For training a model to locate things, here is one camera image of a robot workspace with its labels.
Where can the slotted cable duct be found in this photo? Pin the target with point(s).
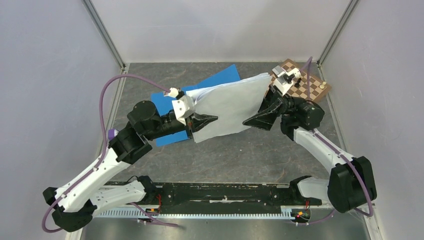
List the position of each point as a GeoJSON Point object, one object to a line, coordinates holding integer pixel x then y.
{"type": "Point", "coordinates": [132, 212]}

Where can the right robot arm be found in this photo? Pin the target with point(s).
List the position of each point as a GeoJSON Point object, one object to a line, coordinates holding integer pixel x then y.
{"type": "Point", "coordinates": [351, 184]}

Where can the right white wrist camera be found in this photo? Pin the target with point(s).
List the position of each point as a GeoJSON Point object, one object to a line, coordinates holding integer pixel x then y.
{"type": "Point", "coordinates": [284, 80]}

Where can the purple camera stand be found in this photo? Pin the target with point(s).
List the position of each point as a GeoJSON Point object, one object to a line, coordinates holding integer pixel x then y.
{"type": "Point", "coordinates": [112, 133]}

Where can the cream chess piece right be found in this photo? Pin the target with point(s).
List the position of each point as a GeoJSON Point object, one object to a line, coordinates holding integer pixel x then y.
{"type": "Point", "coordinates": [323, 85]}

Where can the blue file folder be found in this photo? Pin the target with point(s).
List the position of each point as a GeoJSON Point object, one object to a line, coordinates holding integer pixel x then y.
{"type": "Point", "coordinates": [164, 103]}

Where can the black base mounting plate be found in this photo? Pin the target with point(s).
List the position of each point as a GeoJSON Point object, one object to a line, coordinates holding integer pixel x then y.
{"type": "Point", "coordinates": [224, 198]}

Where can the wooden chessboard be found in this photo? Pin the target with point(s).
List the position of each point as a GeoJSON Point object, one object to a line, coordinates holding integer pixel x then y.
{"type": "Point", "coordinates": [309, 89]}

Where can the printed white paper sheet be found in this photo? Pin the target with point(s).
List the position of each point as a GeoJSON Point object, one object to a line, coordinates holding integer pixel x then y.
{"type": "Point", "coordinates": [199, 93]}

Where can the black chess piece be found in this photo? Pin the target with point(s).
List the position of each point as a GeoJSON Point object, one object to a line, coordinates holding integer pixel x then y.
{"type": "Point", "coordinates": [298, 83]}

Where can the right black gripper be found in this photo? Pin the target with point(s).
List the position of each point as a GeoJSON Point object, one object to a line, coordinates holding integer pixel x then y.
{"type": "Point", "coordinates": [272, 106]}

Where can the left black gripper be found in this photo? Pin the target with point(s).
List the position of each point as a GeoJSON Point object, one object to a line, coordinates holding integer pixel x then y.
{"type": "Point", "coordinates": [198, 120]}

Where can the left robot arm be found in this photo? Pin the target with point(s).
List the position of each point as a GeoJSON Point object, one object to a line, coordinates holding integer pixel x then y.
{"type": "Point", "coordinates": [75, 204]}

